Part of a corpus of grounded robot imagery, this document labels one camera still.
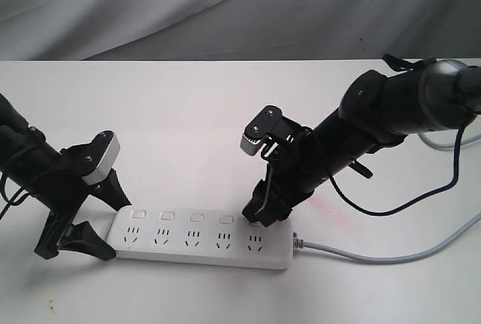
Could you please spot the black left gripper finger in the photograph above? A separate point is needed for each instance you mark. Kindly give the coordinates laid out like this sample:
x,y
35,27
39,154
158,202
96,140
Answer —
x,y
111,193
82,238

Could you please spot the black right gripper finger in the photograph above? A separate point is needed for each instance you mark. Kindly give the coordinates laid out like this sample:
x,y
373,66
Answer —
x,y
275,207
255,211

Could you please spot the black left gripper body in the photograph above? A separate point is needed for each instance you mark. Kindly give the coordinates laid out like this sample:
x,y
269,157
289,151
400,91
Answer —
x,y
54,179

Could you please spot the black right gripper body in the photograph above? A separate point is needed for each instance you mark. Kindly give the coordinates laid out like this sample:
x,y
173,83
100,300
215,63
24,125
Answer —
x,y
296,166

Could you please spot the white five-socket power strip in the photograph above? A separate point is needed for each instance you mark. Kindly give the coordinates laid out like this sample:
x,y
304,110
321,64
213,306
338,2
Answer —
x,y
205,237

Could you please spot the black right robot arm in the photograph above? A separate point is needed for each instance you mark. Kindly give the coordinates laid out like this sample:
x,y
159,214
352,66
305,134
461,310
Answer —
x,y
376,112

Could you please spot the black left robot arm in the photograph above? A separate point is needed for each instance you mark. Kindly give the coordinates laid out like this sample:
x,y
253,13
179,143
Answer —
x,y
15,129

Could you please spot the grey backdrop cloth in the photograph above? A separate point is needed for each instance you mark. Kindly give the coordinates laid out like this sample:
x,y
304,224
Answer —
x,y
238,29

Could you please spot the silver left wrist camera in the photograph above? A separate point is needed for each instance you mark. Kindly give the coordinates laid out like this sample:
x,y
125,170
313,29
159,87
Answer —
x,y
99,157

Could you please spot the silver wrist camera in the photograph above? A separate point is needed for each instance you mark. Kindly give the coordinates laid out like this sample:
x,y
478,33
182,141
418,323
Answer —
x,y
258,129
99,157

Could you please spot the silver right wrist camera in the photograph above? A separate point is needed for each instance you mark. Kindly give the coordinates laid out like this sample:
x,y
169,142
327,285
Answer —
x,y
258,129

